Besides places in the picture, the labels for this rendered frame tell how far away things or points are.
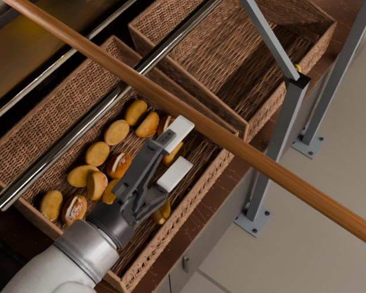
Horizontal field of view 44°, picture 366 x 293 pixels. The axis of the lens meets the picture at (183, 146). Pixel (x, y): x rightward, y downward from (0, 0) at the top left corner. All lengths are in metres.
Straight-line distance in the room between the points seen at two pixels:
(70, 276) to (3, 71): 0.67
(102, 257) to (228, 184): 0.81
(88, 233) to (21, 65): 0.65
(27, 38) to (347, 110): 1.66
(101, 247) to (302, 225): 1.47
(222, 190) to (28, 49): 0.70
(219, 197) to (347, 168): 0.96
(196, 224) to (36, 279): 0.78
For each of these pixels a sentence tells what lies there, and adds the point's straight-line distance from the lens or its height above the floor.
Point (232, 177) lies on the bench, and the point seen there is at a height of 0.58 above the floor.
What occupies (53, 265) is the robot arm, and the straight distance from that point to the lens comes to 0.67.
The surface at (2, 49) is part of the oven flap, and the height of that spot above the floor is 1.05.
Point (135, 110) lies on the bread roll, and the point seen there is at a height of 0.65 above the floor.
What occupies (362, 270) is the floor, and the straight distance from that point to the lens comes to 2.08.
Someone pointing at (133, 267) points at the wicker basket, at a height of 0.73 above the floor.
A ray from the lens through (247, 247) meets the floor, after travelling 1.98.
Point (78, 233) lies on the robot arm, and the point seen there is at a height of 1.24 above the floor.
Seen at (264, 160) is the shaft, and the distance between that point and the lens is 0.77.
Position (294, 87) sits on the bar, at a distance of 1.21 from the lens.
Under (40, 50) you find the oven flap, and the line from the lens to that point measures 1.25.
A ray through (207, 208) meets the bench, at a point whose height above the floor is 0.58.
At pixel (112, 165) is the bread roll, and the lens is 1.41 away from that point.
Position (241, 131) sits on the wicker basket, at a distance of 1.42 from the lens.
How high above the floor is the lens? 1.87
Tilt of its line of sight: 60 degrees down
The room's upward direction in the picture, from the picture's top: straight up
